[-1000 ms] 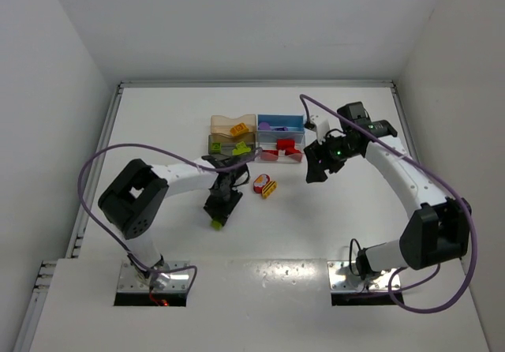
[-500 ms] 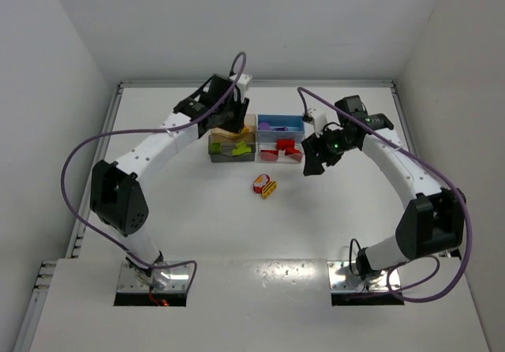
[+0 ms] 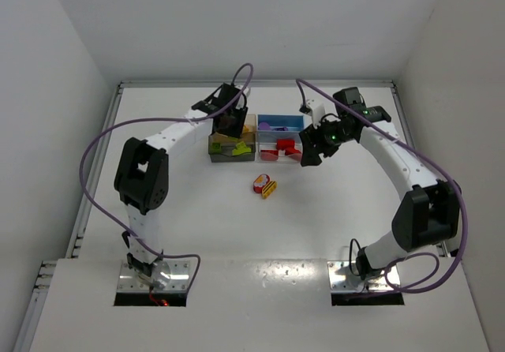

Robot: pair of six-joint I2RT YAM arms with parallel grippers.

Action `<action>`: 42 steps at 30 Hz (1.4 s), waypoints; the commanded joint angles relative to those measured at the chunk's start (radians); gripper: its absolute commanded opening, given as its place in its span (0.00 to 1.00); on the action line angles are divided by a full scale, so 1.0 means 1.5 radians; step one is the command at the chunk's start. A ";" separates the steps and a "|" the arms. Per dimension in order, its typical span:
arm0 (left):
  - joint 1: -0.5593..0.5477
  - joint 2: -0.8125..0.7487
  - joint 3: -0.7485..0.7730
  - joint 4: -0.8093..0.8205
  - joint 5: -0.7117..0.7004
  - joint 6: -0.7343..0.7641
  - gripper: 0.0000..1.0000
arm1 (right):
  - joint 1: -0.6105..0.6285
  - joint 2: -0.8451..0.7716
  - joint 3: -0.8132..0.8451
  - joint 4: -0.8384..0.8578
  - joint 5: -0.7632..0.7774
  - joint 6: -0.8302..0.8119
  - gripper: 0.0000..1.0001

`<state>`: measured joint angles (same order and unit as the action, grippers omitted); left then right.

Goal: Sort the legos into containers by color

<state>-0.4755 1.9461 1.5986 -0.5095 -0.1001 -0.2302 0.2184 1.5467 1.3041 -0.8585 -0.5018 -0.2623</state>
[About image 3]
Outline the red half round lego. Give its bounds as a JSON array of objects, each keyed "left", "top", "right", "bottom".
[{"left": 285, "top": 149, "right": 302, "bottom": 161}]

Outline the red lego piece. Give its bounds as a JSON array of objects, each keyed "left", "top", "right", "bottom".
[{"left": 276, "top": 139, "right": 295, "bottom": 150}]

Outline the green rectangular lego brick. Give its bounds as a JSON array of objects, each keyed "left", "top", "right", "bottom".
[{"left": 232, "top": 141, "right": 252, "bottom": 156}]

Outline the red lego brick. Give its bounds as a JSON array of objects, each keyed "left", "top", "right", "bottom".
[{"left": 260, "top": 150, "right": 279, "bottom": 162}]

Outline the multicolour lego stack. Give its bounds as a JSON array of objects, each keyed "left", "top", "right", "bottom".
[{"left": 252, "top": 174, "right": 271, "bottom": 193}]

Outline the yellow striped lego piece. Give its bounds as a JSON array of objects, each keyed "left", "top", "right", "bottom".
[{"left": 261, "top": 181, "right": 278, "bottom": 199}]

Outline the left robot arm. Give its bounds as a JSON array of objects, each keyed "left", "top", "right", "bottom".
[{"left": 114, "top": 84, "right": 250, "bottom": 287}]

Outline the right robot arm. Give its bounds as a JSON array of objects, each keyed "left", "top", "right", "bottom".
[{"left": 299, "top": 87, "right": 460, "bottom": 280}]

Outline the orange translucent container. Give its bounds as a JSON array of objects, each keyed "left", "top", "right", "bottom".
[{"left": 212, "top": 114, "right": 256, "bottom": 144}]

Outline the grey translucent container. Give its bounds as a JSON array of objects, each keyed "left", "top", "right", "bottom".
[{"left": 208, "top": 132, "right": 256, "bottom": 163}]

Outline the purple round lego piece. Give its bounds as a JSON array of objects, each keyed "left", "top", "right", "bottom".
[{"left": 258, "top": 122, "right": 271, "bottom": 131}]

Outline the blue container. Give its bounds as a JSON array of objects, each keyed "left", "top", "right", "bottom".
[{"left": 256, "top": 114, "right": 305, "bottom": 144}]

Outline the clear container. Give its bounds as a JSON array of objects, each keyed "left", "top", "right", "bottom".
[{"left": 257, "top": 142, "right": 302, "bottom": 163}]

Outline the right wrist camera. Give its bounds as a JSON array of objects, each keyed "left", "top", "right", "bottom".
[{"left": 299, "top": 99, "right": 326, "bottom": 129}]

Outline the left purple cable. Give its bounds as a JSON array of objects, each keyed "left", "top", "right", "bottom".
[{"left": 79, "top": 62, "right": 254, "bottom": 290}]

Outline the purple cable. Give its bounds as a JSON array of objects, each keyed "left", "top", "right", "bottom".
[
  {"left": 295, "top": 77, "right": 469, "bottom": 294},
  {"left": 79, "top": 62, "right": 254, "bottom": 290}
]

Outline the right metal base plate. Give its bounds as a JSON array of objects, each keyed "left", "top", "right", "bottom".
[{"left": 327, "top": 260, "right": 402, "bottom": 292}]

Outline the metal base plate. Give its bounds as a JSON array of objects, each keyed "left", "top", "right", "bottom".
[
  {"left": 327, "top": 260, "right": 402, "bottom": 292},
  {"left": 117, "top": 260, "right": 191, "bottom": 294}
]

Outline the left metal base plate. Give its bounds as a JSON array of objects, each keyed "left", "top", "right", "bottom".
[{"left": 117, "top": 260, "right": 191, "bottom": 294}]

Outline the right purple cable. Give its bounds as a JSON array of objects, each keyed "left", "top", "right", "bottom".
[{"left": 295, "top": 77, "right": 469, "bottom": 294}]

